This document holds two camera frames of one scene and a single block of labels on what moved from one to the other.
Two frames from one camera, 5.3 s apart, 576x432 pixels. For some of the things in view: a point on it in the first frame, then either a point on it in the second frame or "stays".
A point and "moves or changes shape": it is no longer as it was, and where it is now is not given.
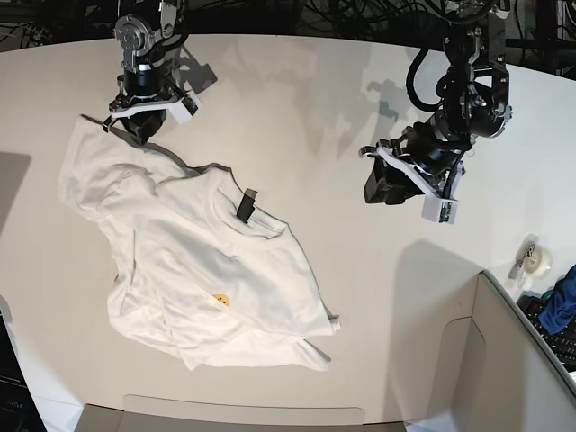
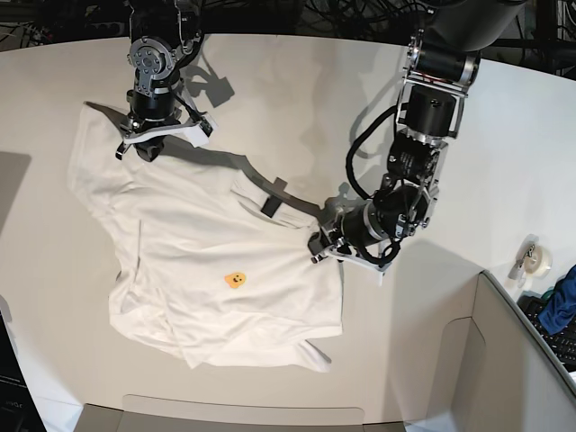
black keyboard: [562, 342] stays
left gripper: [145, 124] → [150, 148]
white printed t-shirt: [201, 266] moves or changes shape
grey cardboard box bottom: [176, 414] stays
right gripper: [388, 184] → [331, 235]
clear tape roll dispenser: [531, 260] stays
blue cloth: [560, 309] stays
